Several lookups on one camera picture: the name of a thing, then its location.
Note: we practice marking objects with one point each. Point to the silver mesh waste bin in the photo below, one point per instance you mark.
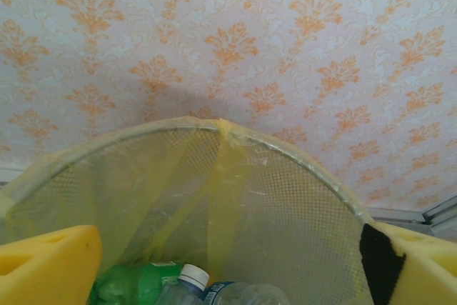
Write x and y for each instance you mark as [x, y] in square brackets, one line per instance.
[285, 194]

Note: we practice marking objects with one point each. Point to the yellow plastic bin liner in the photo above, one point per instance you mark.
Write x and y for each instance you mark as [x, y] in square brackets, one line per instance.
[221, 194]

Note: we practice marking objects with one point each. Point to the green bottle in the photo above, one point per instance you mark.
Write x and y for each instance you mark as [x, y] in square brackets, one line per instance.
[135, 283]

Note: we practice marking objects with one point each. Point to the blue label bottle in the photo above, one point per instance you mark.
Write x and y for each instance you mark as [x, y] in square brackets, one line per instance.
[193, 276]

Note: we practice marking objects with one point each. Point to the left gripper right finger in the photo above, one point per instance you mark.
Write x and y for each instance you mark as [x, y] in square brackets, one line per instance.
[421, 269]

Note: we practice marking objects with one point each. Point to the clear bottle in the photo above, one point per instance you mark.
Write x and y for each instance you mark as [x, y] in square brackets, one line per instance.
[216, 292]

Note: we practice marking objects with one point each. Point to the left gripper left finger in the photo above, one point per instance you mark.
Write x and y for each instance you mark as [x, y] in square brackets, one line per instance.
[43, 269]

